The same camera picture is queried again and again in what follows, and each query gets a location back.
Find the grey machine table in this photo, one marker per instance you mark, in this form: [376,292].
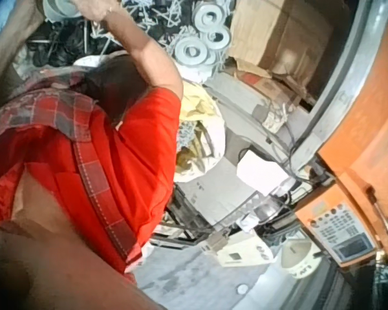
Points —
[213,193]

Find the person's right hand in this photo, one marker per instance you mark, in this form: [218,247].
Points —
[93,9]

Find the black plastic bags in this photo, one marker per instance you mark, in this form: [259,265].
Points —
[56,45]

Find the stack of white plastic discs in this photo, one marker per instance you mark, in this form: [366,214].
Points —
[56,9]

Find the large brown cardboard box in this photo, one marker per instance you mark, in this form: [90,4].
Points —
[278,32]

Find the grey keypad control panel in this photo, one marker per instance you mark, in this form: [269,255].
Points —
[342,232]

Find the white sack with parts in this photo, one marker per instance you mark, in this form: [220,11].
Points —
[213,139]

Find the white printed tag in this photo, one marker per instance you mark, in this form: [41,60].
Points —
[274,122]

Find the yellow plastic bag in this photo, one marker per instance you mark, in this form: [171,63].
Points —
[198,101]

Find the flat printed cardboard box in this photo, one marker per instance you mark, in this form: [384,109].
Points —
[271,87]

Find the grey curved machine frame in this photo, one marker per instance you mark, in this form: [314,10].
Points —
[336,90]

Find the white paper box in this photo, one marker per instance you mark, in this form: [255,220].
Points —
[262,172]

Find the orange machine housing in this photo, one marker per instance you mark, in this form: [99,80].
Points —
[365,129]

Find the white plastic device box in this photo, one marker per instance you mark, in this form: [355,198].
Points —
[242,252]

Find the white cone-shaped cover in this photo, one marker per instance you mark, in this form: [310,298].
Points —
[295,258]

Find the small white round cap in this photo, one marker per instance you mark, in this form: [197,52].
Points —
[242,289]

